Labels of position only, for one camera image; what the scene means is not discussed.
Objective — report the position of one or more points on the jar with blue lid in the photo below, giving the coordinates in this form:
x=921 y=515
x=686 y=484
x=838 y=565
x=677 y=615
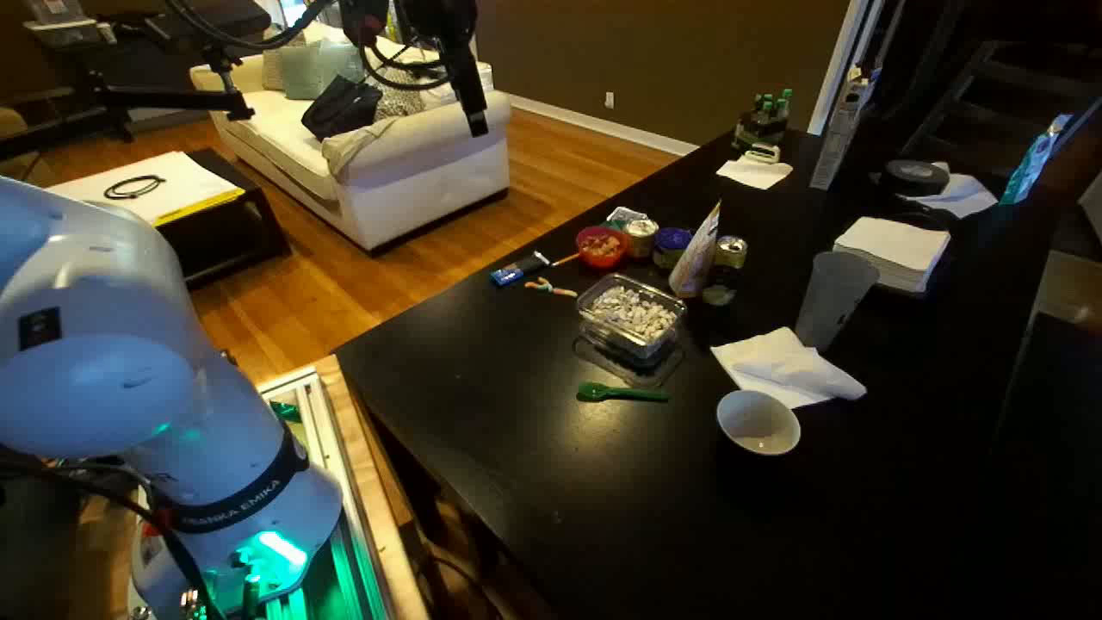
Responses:
x=672 y=243

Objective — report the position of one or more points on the translucent grey plastic cup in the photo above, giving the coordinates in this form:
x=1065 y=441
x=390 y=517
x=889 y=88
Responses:
x=833 y=299

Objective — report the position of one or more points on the blue snack bar wrapper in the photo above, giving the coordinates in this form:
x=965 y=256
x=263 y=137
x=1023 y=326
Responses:
x=512 y=276

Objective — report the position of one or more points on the pale green pillow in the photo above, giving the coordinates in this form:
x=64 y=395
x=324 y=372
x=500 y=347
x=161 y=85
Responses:
x=313 y=62

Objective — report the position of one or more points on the clear rectangular plastic container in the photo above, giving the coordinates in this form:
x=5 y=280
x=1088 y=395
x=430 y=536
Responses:
x=597 y=330

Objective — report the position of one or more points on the crumpled white napkin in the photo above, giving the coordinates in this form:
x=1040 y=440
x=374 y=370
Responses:
x=787 y=368

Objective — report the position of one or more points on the thin orange stick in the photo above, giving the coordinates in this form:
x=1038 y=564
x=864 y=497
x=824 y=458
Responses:
x=557 y=260

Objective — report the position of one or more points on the flat white paper napkin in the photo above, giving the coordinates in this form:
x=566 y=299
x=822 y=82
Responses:
x=757 y=170

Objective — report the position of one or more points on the black coffee table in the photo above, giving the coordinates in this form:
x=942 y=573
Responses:
x=243 y=237

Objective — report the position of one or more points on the white book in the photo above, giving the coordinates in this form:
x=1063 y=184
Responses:
x=196 y=184

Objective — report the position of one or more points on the white plastic bottle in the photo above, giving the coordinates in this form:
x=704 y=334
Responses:
x=695 y=260

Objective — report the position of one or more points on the small green gold can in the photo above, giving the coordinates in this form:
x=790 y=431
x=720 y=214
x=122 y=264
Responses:
x=733 y=254

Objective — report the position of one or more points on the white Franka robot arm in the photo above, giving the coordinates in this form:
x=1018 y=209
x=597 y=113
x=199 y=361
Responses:
x=104 y=368

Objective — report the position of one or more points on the white napkin under disc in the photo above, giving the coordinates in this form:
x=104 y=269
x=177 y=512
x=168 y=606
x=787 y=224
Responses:
x=965 y=199

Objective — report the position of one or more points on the black tripod stand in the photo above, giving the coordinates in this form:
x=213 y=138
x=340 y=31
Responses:
x=141 y=97

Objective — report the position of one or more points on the black bag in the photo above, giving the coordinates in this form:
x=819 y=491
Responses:
x=344 y=108

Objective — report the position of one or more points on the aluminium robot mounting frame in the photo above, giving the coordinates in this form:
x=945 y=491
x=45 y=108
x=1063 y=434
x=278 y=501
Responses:
x=314 y=415

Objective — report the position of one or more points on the stack of white napkins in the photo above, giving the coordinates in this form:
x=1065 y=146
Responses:
x=894 y=247

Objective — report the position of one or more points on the white round bowl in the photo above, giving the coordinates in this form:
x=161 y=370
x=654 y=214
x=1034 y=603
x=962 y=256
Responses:
x=759 y=423

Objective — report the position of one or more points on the pale seeds pile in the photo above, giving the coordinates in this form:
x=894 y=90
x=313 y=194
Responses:
x=633 y=313

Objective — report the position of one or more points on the dark wooden staircase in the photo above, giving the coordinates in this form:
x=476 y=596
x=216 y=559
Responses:
x=1000 y=90

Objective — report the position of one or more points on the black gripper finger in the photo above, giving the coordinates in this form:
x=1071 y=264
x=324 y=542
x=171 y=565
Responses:
x=469 y=97

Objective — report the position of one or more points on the green plastic spoon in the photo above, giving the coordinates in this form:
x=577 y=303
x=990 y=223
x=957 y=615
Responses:
x=597 y=395

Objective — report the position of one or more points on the red round bowl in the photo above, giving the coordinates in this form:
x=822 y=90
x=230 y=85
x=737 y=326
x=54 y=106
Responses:
x=602 y=248

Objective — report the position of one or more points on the black round disc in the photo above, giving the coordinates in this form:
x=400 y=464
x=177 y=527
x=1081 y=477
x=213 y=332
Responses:
x=918 y=178

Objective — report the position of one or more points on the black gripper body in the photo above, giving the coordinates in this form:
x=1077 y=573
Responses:
x=441 y=21

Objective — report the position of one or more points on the light green round lid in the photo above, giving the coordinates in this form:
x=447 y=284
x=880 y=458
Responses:
x=623 y=214

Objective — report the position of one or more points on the green bottles pack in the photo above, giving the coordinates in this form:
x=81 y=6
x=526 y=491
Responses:
x=763 y=116

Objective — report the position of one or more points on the white sofa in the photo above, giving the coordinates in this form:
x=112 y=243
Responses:
x=424 y=161

